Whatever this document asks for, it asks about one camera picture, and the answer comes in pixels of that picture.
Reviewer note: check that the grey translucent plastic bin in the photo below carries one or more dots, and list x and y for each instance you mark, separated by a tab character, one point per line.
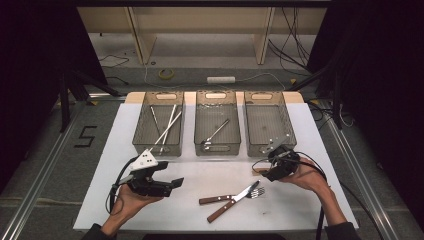
160	128
216	128
266	128

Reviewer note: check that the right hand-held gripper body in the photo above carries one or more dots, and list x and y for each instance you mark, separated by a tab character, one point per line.
283	158

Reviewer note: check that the black metal stand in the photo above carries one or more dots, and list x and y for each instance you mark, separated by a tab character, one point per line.
336	100
65	100

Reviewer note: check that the white table sheet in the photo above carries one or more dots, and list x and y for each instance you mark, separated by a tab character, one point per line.
216	220

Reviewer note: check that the metal chopstick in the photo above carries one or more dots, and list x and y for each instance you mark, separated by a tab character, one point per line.
155	118

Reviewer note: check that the white power strip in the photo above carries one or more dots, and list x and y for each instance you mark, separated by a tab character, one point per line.
220	79

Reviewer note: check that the yellow tape roll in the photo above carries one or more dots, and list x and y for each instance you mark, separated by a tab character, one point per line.
160	74

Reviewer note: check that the person's right hand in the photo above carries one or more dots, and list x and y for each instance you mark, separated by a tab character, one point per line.
306	176

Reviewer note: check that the black curtain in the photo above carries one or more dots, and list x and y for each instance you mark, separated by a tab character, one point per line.
383	83
33	66

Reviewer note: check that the wooden shelf unit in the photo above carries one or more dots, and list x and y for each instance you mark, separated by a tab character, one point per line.
200	20

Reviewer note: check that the white chopstick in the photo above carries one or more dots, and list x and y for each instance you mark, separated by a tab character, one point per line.
169	126
166	131

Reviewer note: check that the metal spoon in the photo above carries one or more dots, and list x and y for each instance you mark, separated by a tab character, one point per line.
216	131

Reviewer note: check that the person's left hand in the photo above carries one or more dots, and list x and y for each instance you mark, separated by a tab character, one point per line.
133	208

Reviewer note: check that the metal floor rail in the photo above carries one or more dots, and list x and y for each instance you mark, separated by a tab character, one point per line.
353	166
43	173

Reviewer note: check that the small wooden spoon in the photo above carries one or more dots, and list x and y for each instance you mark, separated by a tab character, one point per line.
258	172

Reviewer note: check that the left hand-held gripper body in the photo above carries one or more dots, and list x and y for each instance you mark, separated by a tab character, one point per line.
145	161

